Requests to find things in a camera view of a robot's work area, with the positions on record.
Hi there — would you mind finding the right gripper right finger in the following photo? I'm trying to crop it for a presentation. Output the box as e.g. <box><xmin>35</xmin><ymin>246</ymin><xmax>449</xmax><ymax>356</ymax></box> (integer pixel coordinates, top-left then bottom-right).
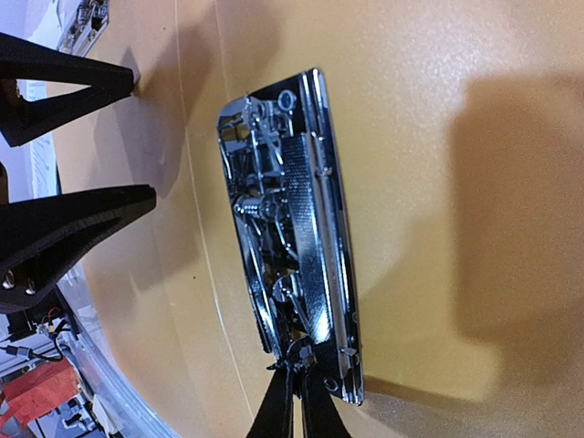
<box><xmin>298</xmin><ymin>366</ymin><xmax>351</xmax><ymax>438</ymax></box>

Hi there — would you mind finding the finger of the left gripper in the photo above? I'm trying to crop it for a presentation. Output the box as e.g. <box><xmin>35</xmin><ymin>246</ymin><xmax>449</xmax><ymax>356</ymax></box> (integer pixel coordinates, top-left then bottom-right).
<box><xmin>0</xmin><ymin>31</ymin><xmax>138</xmax><ymax>148</ymax></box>
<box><xmin>1</xmin><ymin>184</ymin><xmax>156</xmax><ymax>314</ymax></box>

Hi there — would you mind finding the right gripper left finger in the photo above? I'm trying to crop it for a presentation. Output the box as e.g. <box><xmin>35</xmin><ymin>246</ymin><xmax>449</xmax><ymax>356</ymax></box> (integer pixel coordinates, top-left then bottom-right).
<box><xmin>246</xmin><ymin>364</ymin><xmax>295</xmax><ymax>438</ymax></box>

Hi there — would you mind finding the chrome folder spring clip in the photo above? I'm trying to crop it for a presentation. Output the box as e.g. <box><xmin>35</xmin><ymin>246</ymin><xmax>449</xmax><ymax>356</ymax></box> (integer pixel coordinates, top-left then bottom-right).
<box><xmin>216</xmin><ymin>68</ymin><xmax>364</xmax><ymax>405</ymax></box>

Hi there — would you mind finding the orange file folder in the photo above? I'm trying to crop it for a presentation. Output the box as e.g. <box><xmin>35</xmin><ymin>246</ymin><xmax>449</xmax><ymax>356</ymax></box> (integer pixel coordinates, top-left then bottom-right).
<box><xmin>54</xmin><ymin>1</ymin><xmax>583</xmax><ymax>437</ymax></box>

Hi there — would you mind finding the chrome side folder clip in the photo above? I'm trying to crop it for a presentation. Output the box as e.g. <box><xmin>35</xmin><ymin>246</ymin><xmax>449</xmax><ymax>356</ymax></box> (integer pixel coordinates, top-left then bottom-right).
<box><xmin>57</xmin><ymin>0</ymin><xmax>110</xmax><ymax>57</ymax></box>

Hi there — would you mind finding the stack of printed papers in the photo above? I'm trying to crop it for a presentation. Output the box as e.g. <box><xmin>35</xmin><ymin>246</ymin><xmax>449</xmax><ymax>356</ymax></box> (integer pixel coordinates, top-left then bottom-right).
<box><xmin>19</xmin><ymin>80</ymin><xmax>61</xmax><ymax>198</ymax></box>

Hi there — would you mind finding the aluminium front rail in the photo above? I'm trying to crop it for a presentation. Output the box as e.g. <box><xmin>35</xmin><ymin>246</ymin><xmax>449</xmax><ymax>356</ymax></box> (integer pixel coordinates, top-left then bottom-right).
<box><xmin>57</xmin><ymin>265</ymin><xmax>177</xmax><ymax>437</ymax></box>

